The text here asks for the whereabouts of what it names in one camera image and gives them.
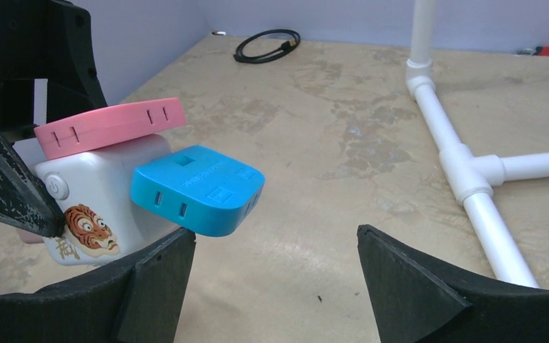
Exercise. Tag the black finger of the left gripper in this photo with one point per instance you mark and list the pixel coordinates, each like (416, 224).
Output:
(24, 201)

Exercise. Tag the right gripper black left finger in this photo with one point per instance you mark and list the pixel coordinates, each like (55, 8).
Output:
(137, 298)

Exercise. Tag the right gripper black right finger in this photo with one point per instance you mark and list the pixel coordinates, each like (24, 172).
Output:
(416, 297)

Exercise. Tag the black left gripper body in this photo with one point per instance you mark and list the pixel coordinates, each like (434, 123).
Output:
(49, 40)

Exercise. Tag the white cube power socket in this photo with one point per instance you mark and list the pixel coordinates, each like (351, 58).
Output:
(92, 189)

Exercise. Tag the blue plug adapter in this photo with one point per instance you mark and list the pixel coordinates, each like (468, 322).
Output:
(198, 188)

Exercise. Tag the pink plug adapter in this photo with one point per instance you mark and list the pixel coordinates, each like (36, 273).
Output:
(107, 126)

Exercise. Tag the white PVC pipe frame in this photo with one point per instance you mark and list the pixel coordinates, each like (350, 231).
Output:
(471, 178)

